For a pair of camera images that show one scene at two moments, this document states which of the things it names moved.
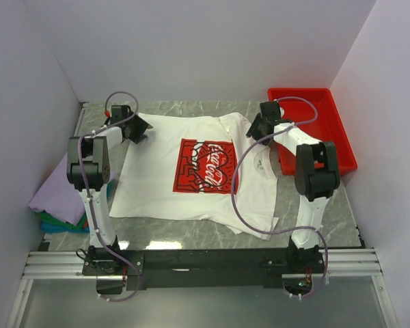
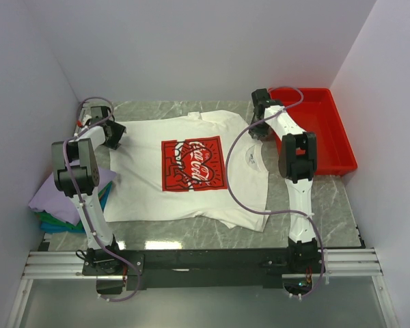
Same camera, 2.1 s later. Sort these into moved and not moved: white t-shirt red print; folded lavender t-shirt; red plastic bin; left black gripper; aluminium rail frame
Moved: left black gripper; white t-shirt red print
Not moved: folded lavender t-shirt; red plastic bin; aluminium rail frame
